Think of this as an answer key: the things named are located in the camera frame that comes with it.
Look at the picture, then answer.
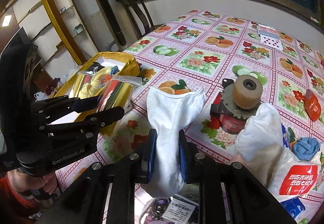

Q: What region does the red plastic bag ball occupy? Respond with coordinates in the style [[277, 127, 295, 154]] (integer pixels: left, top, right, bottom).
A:
[[304, 89, 322, 122]]

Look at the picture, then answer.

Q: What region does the white wall shelf cabinet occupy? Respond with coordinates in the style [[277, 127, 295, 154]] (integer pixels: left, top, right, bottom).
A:
[[0, 0, 102, 83]]

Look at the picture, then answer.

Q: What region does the playing cards stack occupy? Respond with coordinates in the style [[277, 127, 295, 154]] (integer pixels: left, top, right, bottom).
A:
[[257, 24, 283, 51]]

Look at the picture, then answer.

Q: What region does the white cloth sock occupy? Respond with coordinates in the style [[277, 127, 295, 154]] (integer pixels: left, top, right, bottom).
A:
[[142, 87, 206, 198]]

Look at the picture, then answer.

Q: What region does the yellow towel cloth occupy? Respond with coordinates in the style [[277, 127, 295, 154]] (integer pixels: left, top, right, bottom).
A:
[[77, 67, 112, 99]]

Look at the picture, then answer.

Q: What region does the silver tower air conditioner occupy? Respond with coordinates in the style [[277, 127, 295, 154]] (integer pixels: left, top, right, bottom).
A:
[[95, 0, 141, 50]]

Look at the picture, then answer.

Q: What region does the blue Vinda tissue pack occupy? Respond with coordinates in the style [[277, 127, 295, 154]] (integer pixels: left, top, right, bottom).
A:
[[280, 197, 306, 219]]

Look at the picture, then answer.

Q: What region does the cartoon clear pouch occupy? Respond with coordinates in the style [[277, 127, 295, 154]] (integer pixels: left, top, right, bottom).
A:
[[135, 194, 199, 223]]

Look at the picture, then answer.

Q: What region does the motor with rubber roller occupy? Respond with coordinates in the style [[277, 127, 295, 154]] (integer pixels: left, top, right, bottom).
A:
[[210, 74, 263, 135]]

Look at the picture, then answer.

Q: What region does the red label wet wipes pack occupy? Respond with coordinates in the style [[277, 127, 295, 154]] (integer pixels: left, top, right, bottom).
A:
[[268, 147, 320, 202]]

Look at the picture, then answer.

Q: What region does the blue fuzzy cloth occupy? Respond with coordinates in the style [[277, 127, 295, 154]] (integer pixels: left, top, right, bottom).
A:
[[293, 137, 320, 161]]

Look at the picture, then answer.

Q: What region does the wooden chair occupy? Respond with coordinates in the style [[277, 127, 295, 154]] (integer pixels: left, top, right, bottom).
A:
[[115, 0, 162, 39]]

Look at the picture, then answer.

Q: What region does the yellow cardboard tray box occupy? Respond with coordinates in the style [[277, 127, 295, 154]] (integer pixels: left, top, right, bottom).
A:
[[52, 52, 142, 125]]

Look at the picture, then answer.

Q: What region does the floral fruit tablecloth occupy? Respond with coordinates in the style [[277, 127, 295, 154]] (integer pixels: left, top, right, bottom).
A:
[[56, 10, 323, 189]]

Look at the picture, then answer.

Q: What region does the white plastic bag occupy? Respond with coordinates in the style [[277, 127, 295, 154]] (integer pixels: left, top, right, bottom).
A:
[[230, 103, 283, 187]]

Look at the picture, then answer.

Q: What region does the person left hand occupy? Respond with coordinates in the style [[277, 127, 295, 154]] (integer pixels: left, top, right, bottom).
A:
[[1, 169, 57, 202]]

